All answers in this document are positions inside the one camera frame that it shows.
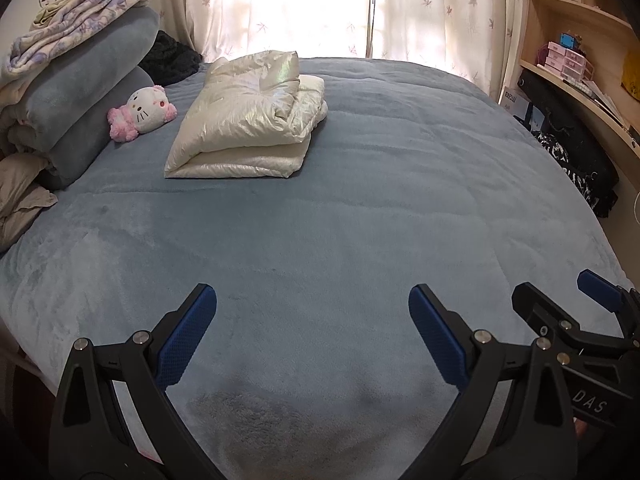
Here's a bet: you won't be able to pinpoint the stack of pink drawer boxes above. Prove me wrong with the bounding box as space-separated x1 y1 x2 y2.
544 41 596 81

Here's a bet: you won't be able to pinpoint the blue-grey bed blanket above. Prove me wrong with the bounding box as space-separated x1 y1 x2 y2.
0 56 636 480

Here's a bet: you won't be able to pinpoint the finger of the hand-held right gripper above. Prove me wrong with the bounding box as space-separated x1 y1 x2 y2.
511 281 640 366
576 269 640 341

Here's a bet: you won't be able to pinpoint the papers on shelf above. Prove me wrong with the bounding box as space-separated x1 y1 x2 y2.
562 77 631 128

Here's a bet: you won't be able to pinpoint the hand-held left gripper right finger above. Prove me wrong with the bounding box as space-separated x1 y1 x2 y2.
408 284 581 480

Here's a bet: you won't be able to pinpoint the pink white cat plush toy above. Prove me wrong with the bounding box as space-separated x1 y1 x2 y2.
107 85 178 143

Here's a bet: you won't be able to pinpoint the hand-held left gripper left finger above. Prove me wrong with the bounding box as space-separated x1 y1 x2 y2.
48 283 223 480

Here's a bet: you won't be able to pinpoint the wooden bookshelf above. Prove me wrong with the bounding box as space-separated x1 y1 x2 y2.
500 0 640 191

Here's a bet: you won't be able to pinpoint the black knitted cloth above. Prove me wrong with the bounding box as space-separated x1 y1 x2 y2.
137 30 205 87

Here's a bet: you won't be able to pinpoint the stacked grey pillows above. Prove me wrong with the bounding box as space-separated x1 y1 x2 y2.
15 6 161 153

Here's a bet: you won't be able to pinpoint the yellow bag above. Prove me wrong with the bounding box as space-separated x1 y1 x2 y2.
621 42 640 92

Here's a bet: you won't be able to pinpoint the grey-beige pillow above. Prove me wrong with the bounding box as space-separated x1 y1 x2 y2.
0 152 60 253

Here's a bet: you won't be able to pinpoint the long black bag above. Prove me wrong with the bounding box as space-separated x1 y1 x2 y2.
516 69 621 218

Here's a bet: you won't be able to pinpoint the white blue cardboard box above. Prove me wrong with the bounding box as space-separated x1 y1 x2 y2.
500 87 548 133

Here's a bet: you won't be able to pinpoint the white leaf-print curtain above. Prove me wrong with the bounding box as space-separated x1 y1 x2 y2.
372 0 531 103
185 0 378 61

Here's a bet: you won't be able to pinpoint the white puffer jacket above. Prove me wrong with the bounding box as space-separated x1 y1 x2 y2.
164 50 329 180

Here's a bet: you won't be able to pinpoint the black white patterned cloth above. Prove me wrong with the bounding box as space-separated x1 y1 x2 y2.
532 131 618 218

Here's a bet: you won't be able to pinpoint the floral folded blanket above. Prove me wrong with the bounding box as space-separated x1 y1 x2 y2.
4 0 168 91

